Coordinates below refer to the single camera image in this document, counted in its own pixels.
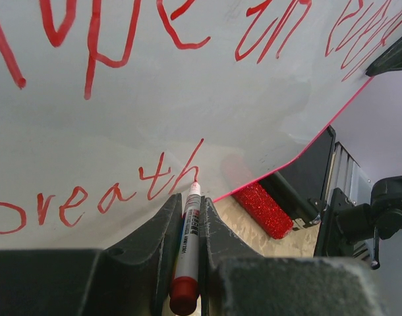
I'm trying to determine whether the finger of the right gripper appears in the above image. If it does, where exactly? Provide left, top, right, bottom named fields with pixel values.
left=365, top=36, right=402, bottom=76

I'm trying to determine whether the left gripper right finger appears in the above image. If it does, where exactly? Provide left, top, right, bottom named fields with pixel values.
left=200, top=197, right=389, bottom=315

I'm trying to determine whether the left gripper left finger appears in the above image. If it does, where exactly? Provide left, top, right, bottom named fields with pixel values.
left=0, top=194, right=182, bottom=315

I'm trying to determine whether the red white marker pen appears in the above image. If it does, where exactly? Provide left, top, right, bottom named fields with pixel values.
left=169, top=182, right=201, bottom=315

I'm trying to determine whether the pink framed whiteboard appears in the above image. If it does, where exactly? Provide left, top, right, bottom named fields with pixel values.
left=0, top=1, right=402, bottom=250

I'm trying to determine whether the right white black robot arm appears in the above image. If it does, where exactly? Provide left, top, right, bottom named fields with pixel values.
left=314, top=176, right=402, bottom=270

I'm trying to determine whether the red glitter microphone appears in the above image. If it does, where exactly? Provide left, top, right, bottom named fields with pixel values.
left=232, top=182, right=293, bottom=240

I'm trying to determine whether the black ribbed case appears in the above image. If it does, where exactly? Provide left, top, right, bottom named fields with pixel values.
left=259, top=126, right=336, bottom=230

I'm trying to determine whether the aluminium frame rail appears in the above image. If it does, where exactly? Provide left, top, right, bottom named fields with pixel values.
left=326, top=142, right=374, bottom=205

